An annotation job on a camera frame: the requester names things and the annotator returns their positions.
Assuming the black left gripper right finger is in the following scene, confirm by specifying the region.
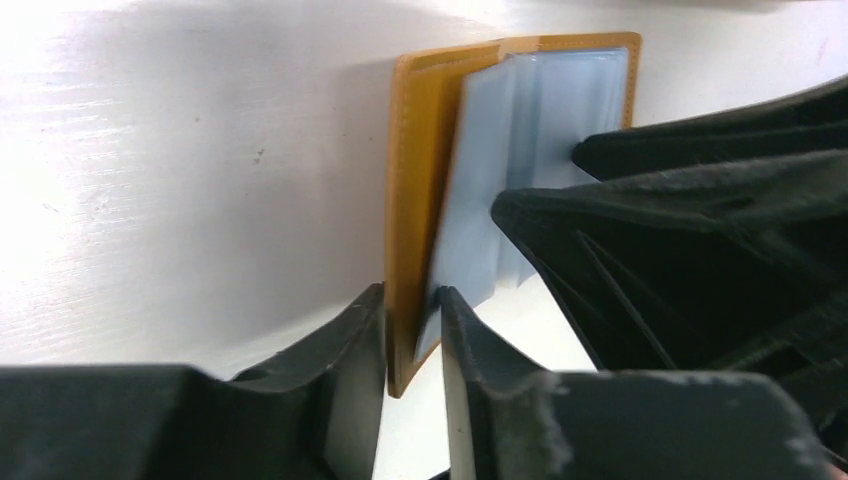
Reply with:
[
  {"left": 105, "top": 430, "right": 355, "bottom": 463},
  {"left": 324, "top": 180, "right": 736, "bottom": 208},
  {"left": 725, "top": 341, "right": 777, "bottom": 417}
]
[{"left": 439, "top": 287, "right": 833, "bottom": 479}]

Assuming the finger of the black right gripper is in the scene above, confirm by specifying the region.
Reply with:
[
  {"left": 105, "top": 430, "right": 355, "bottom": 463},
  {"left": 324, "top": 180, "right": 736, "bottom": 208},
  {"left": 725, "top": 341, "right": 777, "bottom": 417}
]
[
  {"left": 491, "top": 150, "right": 847, "bottom": 455},
  {"left": 572, "top": 76, "right": 847, "bottom": 181}
]

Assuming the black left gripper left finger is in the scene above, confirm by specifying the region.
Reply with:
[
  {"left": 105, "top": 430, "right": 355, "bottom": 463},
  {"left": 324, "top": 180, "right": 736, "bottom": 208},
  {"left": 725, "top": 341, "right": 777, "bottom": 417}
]
[{"left": 1, "top": 284, "right": 386, "bottom": 479}]

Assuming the yellow leather card holder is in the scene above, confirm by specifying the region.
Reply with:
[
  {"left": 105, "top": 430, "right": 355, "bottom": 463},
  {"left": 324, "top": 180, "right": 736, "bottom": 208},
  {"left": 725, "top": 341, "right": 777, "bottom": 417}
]
[{"left": 385, "top": 31, "right": 642, "bottom": 398}]

